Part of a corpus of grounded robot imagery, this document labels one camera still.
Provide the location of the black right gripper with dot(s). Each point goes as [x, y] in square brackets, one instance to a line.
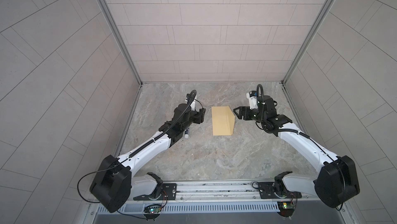
[246, 109]

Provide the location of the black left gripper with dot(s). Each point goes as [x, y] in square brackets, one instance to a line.
[199, 117]

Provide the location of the tan kraft envelope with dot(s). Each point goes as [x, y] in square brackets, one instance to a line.
[223, 120]

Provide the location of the white glue stick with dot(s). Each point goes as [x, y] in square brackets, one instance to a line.
[186, 133]

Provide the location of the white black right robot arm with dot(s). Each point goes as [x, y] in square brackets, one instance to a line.
[336, 179]

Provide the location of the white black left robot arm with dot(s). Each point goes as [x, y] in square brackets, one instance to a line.
[116, 181]

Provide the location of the left green circuit board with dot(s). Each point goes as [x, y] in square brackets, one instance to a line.
[154, 209]

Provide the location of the green circuit board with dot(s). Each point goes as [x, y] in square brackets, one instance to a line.
[286, 209]
[154, 209]

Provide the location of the right green circuit board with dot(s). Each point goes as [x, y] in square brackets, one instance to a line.
[286, 209]

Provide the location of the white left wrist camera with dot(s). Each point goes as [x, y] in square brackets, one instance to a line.
[193, 105]

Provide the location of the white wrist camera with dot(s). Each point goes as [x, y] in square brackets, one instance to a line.
[252, 98]
[193, 105]

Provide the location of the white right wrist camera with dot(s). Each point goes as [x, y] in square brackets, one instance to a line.
[252, 98]

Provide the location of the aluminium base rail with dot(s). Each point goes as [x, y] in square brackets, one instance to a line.
[230, 190]

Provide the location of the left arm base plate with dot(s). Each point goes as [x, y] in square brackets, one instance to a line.
[167, 191]

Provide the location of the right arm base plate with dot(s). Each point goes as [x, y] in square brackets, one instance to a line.
[267, 190]

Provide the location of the left aluminium corner post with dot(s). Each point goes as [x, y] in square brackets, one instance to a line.
[118, 38]

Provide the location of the aluminium corner post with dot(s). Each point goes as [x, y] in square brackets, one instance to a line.
[118, 38]
[326, 7]

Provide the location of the right aluminium corner post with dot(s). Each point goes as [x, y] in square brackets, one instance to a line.
[326, 7]

